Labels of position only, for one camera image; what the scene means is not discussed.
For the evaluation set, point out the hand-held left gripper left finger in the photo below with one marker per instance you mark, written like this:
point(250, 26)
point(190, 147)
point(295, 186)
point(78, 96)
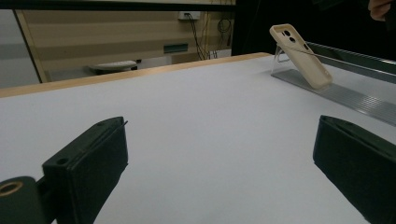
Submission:
point(90, 168)

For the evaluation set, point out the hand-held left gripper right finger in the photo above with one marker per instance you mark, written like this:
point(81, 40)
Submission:
point(358, 161)

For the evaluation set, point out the clear acrylic display stand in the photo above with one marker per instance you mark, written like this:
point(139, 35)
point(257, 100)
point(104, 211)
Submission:
point(351, 96)

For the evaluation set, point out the beige phone case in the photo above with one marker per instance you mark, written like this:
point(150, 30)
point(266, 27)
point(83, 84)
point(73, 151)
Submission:
point(306, 62)

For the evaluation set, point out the white chair base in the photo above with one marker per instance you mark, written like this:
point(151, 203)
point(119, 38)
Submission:
point(113, 66)

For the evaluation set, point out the beige wooden desk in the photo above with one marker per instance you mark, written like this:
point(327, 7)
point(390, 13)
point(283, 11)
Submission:
point(109, 34)

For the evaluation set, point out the black curtain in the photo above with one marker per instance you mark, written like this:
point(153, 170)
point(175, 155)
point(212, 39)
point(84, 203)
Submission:
point(255, 25)

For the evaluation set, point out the white power outlet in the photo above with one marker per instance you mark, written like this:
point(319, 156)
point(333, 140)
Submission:
point(189, 15)

